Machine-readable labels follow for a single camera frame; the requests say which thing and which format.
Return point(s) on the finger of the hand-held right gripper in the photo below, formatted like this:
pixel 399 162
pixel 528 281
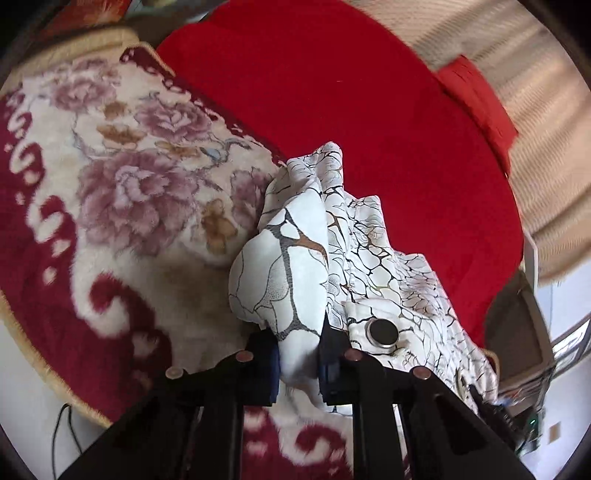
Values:
pixel 480 399

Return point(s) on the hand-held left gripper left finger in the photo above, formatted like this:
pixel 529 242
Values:
pixel 263 374

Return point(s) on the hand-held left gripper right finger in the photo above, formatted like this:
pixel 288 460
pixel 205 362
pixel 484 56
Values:
pixel 332 383

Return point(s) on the white crackle-print coat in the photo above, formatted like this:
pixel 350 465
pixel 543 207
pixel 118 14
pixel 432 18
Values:
pixel 277 277

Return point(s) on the white board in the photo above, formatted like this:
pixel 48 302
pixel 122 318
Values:
pixel 530 263

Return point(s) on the red floral blanket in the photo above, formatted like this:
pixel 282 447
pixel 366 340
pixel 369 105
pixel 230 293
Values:
pixel 115 184

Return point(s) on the beige dotted curtain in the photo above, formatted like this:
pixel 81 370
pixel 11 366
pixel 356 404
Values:
pixel 545 161

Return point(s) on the red sofa cover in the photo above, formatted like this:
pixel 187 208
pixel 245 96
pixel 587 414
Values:
pixel 346 92

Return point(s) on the red pillow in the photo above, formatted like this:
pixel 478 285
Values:
pixel 480 106

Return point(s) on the orange patterned cloth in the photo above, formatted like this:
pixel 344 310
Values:
pixel 92 14

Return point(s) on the beige wall socket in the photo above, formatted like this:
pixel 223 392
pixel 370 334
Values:
pixel 555 434

